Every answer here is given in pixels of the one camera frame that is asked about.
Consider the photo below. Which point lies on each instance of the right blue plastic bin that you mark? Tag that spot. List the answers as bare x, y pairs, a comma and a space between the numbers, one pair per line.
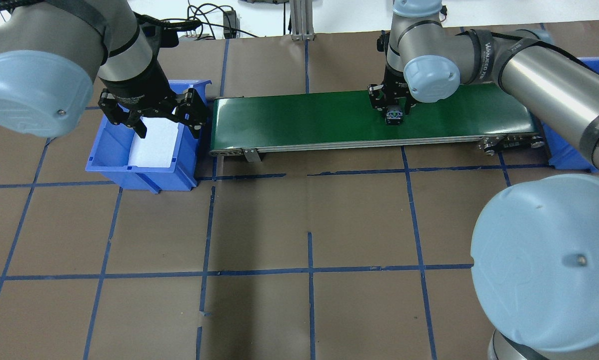
577, 155

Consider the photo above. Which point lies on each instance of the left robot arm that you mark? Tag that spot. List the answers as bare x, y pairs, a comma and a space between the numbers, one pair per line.
52, 51

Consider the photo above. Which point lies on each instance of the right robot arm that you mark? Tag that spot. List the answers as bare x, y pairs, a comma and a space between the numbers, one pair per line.
535, 245

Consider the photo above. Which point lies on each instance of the white foam pad left bin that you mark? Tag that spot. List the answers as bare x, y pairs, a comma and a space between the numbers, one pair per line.
157, 148

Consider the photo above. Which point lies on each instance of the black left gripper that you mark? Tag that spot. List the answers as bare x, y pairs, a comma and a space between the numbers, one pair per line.
138, 86

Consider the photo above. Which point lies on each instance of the black power adapter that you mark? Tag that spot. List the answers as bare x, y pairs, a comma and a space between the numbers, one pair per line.
230, 24

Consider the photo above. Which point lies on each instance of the blue plastic bin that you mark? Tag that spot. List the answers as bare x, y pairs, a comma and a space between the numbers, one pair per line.
109, 157
577, 155

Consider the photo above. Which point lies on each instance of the aluminium frame post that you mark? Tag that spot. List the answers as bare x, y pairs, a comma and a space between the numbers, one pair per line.
301, 20

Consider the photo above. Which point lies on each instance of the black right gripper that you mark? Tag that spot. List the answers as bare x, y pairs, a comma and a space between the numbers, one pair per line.
394, 86

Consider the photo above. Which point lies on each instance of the left blue plastic bin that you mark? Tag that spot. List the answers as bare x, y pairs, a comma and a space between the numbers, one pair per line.
109, 157

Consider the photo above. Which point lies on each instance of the green conveyor belt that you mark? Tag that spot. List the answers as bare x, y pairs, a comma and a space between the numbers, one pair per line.
250, 126

